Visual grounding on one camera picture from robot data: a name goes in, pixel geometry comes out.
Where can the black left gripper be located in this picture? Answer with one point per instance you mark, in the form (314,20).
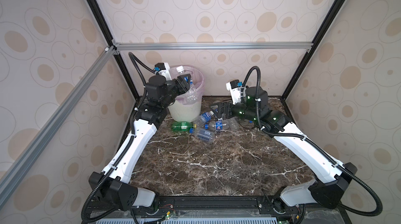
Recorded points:
(180,84)

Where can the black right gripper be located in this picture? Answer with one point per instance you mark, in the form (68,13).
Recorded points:
(228,104)

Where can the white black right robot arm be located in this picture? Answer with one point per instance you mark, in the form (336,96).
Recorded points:
(332,177)

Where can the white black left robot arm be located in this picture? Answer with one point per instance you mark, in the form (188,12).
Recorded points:
(111,190)

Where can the pink bin liner bag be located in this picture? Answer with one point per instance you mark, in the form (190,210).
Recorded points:
(196,83)

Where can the white ribbed waste bin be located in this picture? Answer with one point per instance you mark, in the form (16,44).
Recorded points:
(185,112)

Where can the green bottle near bin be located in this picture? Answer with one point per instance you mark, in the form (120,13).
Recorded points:
(183,126)

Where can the clear unlabelled crushed bottle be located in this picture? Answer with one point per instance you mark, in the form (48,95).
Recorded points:
(233,124)

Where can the Pepsi water bottle blue cap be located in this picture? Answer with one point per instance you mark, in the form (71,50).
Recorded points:
(217,125)

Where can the Pocari Sweat bottle lying sideways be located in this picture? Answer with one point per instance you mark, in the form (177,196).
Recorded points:
(203,119)

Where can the clear bottle barcode blue cap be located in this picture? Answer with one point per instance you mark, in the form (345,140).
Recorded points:
(203,135)

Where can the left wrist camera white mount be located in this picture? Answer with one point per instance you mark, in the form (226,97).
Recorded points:
(163,69)

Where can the aluminium rail left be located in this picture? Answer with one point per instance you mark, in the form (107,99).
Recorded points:
(23,164)

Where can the aluminium rail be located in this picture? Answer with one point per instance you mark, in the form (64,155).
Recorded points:
(23,164)
(213,46)

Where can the aluminium rail back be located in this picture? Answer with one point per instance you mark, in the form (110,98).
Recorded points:
(213,46)

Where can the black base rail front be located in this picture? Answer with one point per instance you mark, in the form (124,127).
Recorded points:
(223,210)

